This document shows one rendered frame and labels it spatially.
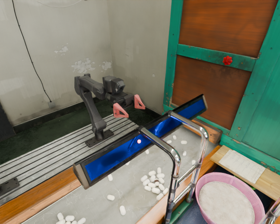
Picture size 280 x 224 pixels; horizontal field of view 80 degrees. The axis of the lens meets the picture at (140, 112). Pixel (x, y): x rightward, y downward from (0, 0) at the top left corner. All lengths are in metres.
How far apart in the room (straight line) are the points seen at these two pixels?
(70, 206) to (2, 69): 1.96
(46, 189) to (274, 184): 1.03
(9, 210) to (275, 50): 1.23
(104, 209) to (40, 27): 2.17
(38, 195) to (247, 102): 1.04
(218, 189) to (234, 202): 0.08
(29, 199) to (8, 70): 1.84
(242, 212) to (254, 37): 0.73
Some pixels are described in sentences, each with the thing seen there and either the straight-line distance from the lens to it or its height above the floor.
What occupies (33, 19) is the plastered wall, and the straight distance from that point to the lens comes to 2.50.
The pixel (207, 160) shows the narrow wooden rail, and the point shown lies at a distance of 1.00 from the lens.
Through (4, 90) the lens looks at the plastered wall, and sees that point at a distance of 2.58.
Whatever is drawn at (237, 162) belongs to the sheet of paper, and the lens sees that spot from 1.03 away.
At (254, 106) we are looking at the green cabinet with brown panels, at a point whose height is 1.06.
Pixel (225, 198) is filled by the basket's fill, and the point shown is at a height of 0.74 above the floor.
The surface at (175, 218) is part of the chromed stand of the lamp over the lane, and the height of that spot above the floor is 0.71.
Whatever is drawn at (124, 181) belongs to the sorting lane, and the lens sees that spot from 0.88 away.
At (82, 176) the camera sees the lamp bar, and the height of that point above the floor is 1.08.
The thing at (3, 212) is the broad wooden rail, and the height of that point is 0.76.
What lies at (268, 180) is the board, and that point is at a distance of 1.03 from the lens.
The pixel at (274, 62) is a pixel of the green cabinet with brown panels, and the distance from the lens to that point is 0.88.
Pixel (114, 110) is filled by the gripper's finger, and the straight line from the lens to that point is 0.73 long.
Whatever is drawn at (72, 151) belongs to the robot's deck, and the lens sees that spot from 1.18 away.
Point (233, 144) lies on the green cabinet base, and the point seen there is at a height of 0.80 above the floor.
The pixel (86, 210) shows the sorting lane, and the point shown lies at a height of 0.74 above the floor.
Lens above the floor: 1.46
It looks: 33 degrees down
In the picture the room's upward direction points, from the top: straight up
